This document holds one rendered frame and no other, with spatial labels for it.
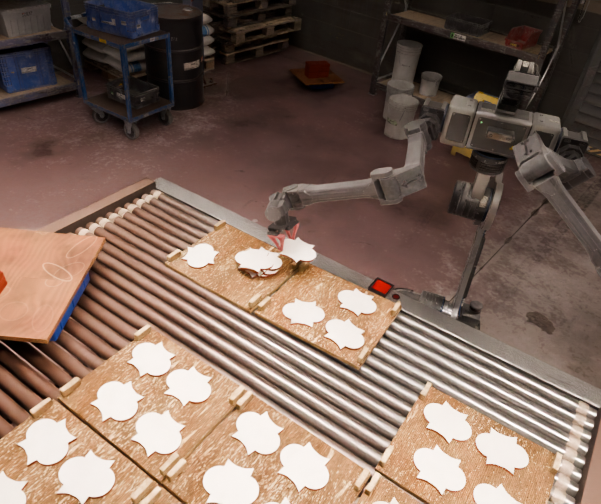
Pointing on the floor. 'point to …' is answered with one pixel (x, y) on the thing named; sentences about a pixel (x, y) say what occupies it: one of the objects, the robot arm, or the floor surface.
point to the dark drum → (181, 68)
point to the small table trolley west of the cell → (102, 107)
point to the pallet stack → (249, 27)
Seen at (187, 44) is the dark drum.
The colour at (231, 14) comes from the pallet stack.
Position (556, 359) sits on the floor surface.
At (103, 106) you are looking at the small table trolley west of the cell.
